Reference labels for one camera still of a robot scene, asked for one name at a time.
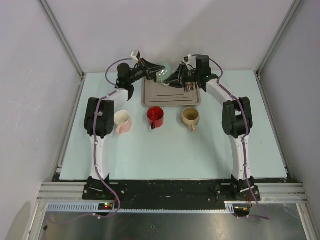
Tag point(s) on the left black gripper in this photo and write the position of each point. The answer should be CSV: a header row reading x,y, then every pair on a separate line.
x,y
153,68

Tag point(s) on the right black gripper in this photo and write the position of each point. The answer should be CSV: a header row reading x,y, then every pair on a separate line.
x,y
180,73

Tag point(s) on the green ceramic mug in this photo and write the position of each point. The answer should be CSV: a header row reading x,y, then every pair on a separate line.
x,y
164,74

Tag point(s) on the brown ceramic cup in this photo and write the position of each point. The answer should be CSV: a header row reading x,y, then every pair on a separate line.
x,y
190,86

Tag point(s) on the beige ceramic mug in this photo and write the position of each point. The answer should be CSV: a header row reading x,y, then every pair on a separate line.
x,y
190,117

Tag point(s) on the red ceramic mug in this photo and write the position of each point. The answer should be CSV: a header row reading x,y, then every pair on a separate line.
x,y
155,116

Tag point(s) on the pink ceramic mug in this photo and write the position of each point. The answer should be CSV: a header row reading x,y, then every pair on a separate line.
x,y
122,120

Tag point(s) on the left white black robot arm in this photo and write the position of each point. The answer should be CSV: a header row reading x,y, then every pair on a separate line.
x,y
99,116

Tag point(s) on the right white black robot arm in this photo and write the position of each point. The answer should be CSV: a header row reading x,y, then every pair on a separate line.
x,y
237,119

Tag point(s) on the metal serving tray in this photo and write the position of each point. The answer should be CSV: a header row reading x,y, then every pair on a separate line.
x,y
157,95

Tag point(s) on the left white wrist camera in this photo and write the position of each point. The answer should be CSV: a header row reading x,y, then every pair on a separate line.
x,y
136,55

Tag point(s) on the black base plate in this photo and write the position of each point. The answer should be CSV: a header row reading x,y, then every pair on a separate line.
x,y
171,195

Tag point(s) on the left aluminium frame post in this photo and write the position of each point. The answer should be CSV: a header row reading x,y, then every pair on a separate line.
x,y
54,23

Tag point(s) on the aluminium frame post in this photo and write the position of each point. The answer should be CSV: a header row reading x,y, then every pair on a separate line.
x,y
284,27
54,23

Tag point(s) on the right aluminium frame post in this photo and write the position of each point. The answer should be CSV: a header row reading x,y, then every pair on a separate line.
x,y
284,27

